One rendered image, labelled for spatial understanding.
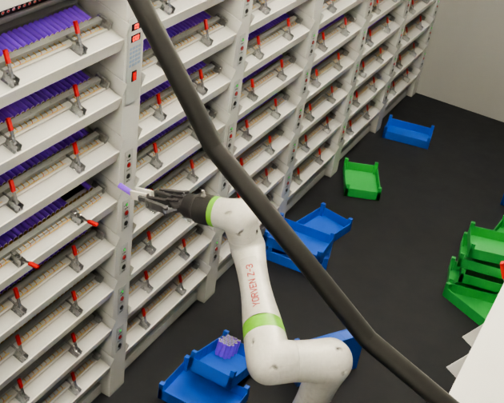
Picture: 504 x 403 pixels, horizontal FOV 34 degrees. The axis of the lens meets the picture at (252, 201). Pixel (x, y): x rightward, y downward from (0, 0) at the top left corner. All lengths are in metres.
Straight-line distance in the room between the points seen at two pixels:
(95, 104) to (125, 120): 0.16
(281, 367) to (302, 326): 1.61
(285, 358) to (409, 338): 1.74
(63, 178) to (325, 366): 0.94
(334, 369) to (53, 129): 1.01
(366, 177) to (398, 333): 1.34
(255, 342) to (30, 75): 0.91
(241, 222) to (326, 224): 2.11
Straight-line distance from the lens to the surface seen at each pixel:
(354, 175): 4.92
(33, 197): 2.42
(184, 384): 3.43
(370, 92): 5.10
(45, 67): 2.27
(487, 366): 1.18
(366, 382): 3.59
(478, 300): 4.21
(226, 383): 3.30
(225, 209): 2.37
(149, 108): 2.86
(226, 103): 3.23
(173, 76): 0.99
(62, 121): 2.40
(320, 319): 3.83
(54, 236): 2.58
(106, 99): 2.53
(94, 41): 2.42
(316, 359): 2.19
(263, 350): 2.17
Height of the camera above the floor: 2.48
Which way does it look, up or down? 33 degrees down
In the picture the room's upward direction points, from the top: 9 degrees clockwise
